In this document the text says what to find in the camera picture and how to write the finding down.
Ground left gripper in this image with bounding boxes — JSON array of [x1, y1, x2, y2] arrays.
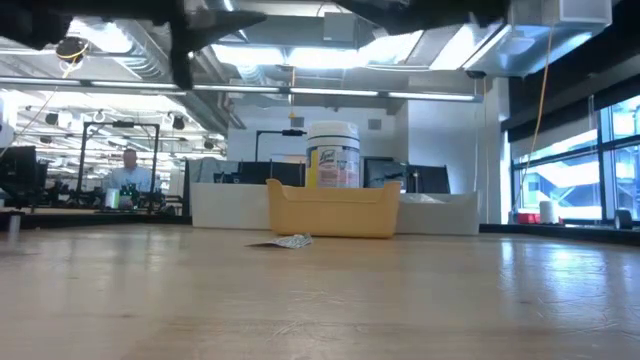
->
[[69, 0, 268, 92]]

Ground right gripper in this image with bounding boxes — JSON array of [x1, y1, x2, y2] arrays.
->
[[333, 0, 512, 37]]

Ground long ceiling light strip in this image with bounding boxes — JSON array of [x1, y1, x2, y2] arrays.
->
[[0, 74, 484, 104]]

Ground grey cubicle partition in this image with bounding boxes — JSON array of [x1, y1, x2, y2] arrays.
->
[[182, 158, 239, 201]]

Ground Lysol wipes canister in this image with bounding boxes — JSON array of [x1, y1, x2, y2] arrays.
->
[[305, 120, 361, 190]]

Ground person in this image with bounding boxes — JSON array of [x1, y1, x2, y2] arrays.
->
[[105, 148, 162, 209]]

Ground white plastic bin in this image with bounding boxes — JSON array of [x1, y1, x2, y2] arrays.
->
[[189, 181, 274, 231]]

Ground yellow plastic bin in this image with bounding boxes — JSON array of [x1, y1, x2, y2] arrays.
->
[[265, 178, 402, 240]]

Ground grey plastic bin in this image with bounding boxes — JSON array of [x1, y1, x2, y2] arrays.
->
[[396, 192, 481, 237]]

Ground dark background desk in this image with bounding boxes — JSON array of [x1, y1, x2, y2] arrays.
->
[[0, 207, 191, 231]]

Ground white paper towel roll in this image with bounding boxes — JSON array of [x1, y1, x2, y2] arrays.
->
[[538, 199, 561, 225]]

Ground black side desk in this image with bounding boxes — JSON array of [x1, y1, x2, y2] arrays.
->
[[479, 222, 640, 247]]

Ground black tape roll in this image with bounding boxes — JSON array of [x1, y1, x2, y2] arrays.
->
[[613, 207, 634, 230]]

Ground black background rig frame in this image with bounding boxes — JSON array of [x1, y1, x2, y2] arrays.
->
[[78, 121, 161, 214]]

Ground black ceiling cable reel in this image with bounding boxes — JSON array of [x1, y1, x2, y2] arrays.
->
[[53, 35, 90, 64]]

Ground yellow hanging cable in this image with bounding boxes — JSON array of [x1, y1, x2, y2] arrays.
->
[[514, 24, 555, 211]]

